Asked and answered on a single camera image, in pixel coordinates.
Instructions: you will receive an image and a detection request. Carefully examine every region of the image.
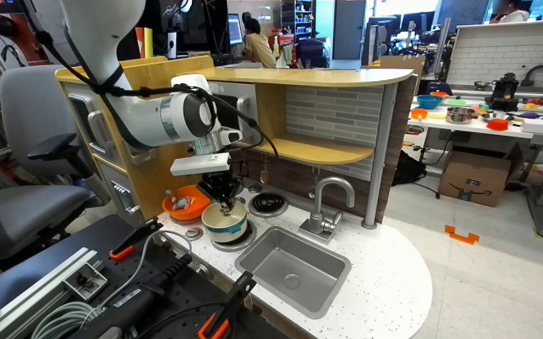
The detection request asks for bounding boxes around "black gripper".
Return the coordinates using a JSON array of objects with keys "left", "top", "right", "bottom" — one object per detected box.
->
[{"left": 197, "top": 171, "right": 246, "bottom": 213}]

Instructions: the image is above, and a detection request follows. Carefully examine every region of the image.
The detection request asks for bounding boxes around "orange plastic bowl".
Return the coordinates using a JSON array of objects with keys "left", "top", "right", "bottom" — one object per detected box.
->
[{"left": 161, "top": 183, "right": 214, "bottom": 224}]

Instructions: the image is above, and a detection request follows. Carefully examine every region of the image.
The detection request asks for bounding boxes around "black stove burner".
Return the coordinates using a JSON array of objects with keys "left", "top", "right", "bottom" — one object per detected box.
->
[
  {"left": 208, "top": 222, "right": 261, "bottom": 254},
  {"left": 248, "top": 190, "right": 291, "bottom": 220}
]

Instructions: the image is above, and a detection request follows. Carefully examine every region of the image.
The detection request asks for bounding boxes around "silver stove knob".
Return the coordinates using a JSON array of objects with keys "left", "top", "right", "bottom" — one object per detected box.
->
[{"left": 184, "top": 226, "right": 206, "bottom": 243}]

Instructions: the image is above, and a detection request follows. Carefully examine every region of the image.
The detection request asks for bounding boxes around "silver sink basin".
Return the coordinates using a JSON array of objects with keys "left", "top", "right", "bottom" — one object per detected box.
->
[{"left": 235, "top": 224, "right": 353, "bottom": 320}]

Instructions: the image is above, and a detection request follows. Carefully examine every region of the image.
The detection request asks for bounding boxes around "blue bowl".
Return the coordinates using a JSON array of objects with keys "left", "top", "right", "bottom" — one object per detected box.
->
[{"left": 416, "top": 92, "right": 444, "bottom": 111}]

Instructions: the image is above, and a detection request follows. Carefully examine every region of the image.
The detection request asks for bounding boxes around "red orange bowl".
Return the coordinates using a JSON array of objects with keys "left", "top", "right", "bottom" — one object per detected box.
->
[{"left": 485, "top": 115, "right": 512, "bottom": 132}]

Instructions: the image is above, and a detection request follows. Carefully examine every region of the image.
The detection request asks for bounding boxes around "small grey toy item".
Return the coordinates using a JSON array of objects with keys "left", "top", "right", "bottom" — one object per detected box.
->
[{"left": 165, "top": 188, "right": 197, "bottom": 213}]

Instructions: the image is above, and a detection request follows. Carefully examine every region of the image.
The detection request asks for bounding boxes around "wooden toy kitchen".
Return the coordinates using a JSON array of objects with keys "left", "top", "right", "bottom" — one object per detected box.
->
[{"left": 54, "top": 55, "right": 434, "bottom": 339}]

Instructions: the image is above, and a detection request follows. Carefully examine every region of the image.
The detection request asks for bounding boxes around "silver toy microwave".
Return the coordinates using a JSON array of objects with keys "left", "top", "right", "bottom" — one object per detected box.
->
[{"left": 212, "top": 79, "right": 259, "bottom": 147}]

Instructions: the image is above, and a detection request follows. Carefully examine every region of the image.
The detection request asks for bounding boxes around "grey dispenser panel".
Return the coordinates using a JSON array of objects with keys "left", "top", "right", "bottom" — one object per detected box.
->
[{"left": 123, "top": 145, "right": 155, "bottom": 168}]

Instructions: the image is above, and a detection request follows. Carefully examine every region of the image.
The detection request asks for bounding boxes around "silver toy faucet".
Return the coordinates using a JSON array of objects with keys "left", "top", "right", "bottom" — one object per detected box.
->
[{"left": 297, "top": 175, "right": 357, "bottom": 245}]

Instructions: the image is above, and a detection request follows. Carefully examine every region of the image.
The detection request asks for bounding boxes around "black cylindrical tool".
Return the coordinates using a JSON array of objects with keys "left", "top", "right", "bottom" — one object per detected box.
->
[{"left": 80, "top": 252, "right": 197, "bottom": 339}]

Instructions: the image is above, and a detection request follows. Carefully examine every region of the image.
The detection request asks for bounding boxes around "silver drawer front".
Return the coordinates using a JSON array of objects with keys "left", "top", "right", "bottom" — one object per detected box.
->
[{"left": 104, "top": 171, "right": 146, "bottom": 224}]

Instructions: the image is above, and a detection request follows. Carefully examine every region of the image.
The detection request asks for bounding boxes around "yellow wooden shelf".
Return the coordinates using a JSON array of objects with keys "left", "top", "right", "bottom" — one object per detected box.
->
[{"left": 257, "top": 136, "right": 376, "bottom": 168}]

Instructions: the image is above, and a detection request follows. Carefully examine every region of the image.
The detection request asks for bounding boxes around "grey tile backsplash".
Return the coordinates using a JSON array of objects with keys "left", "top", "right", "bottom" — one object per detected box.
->
[{"left": 284, "top": 85, "right": 387, "bottom": 149}]

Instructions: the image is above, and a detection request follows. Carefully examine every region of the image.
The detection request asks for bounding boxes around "yellow wooden top board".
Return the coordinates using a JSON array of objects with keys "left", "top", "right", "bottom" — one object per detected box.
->
[{"left": 203, "top": 64, "right": 416, "bottom": 90}]

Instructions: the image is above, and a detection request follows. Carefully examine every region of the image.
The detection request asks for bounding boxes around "person in tan shirt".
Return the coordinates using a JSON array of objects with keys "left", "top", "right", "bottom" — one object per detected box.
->
[{"left": 240, "top": 11, "right": 280, "bottom": 70}]

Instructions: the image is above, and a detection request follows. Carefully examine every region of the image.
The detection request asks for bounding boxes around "silver support pole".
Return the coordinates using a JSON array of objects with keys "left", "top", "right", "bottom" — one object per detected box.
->
[{"left": 361, "top": 83, "right": 400, "bottom": 232}]

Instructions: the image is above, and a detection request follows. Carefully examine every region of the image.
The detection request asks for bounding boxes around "small white device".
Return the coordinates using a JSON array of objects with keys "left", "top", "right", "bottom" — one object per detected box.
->
[{"left": 167, "top": 30, "right": 180, "bottom": 62}]

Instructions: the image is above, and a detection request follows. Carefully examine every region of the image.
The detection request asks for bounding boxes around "silver oven door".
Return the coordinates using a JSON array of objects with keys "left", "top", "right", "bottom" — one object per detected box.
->
[{"left": 63, "top": 83, "right": 123, "bottom": 171}]

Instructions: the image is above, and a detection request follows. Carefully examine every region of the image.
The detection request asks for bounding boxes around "computer monitor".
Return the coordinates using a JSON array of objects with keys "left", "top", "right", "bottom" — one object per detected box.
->
[{"left": 227, "top": 11, "right": 248, "bottom": 47}]

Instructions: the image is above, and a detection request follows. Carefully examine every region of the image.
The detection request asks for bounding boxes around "yellow box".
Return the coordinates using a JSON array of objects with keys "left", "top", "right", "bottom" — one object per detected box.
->
[{"left": 137, "top": 25, "right": 155, "bottom": 60}]

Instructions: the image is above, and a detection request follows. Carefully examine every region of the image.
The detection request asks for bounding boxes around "black bag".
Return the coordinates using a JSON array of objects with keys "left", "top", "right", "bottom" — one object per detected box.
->
[{"left": 391, "top": 149, "right": 431, "bottom": 188}]

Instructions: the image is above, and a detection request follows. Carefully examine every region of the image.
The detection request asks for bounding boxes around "grey office chair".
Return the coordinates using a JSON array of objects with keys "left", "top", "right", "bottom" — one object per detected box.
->
[{"left": 0, "top": 64, "right": 108, "bottom": 262}]

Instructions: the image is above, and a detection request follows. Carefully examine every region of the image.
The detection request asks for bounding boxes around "white work table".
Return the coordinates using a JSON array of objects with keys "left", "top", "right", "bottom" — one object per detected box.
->
[{"left": 406, "top": 102, "right": 543, "bottom": 241}]

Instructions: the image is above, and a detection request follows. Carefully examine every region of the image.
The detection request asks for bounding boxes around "cardboard box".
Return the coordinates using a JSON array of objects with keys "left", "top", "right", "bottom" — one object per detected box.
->
[{"left": 438, "top": 149, "right": 519, "bottom": 209}]

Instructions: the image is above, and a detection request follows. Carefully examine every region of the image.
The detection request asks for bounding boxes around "red machine part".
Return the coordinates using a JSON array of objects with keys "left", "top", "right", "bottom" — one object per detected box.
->
[{"left": 0, "top": 6, "right": 54, "bottom": 66}]

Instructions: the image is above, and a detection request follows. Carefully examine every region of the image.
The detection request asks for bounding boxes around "black machine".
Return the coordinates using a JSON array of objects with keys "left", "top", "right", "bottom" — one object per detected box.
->
[{"left": 485, "top": 72, "right": 523, "bottom": 113}]

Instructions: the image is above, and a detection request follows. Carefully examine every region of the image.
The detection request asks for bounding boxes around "white brick pattern panel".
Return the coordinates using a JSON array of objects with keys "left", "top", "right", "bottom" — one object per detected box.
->
[{"left": 446, "top": 19, "right": 543, "bottom": 90}]

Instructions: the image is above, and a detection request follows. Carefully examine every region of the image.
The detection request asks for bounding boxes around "person in white shirt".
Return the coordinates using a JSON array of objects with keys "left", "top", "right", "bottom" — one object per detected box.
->
[{"left": 489, "top": 0, "right": 532, "bottom": 26}]

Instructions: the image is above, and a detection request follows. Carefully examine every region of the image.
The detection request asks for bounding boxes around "white bowl with teal handles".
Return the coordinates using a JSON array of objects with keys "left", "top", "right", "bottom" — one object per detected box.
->
[{"left": 201, "top": 198, "right": 252, "bottom": 247}]

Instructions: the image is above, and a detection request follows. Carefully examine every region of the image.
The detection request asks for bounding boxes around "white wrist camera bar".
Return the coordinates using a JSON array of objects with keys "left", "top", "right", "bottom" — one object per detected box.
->
[{"left": 169, "top": 151, "right": 233, "bottom": 179}]

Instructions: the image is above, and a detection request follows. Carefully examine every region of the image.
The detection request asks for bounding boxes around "black clamp with orange handle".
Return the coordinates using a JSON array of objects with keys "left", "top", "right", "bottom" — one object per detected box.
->
[
  {"left": 197, "top": 269, "right": 259, "bottom": 339},
  {"left": 108, "top": 217, "right": 165, "bottom": 264}
]

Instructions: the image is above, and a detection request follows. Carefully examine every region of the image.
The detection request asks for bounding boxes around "grey square bracket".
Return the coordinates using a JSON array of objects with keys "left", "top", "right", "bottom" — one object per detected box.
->
[{"left": 63, "top": 262, "right": 110, "bottom": 301}]

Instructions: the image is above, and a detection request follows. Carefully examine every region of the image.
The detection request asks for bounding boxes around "white cable bundle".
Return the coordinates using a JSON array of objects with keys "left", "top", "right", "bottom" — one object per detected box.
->
[{"left": 31, "top": 228, "right": 193, "bottom": 339}]

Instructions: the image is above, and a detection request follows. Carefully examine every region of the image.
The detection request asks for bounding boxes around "aluminium rail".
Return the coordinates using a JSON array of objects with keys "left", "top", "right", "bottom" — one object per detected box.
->
[{"left": 0, "top": 245, "right": 101, "bottom": 339}]

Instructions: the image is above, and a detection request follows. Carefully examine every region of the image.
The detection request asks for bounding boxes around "orange bracket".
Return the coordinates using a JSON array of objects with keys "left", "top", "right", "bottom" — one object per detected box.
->
[{"left": 444, "top": 224, "right": 482, "bottom": 247}]

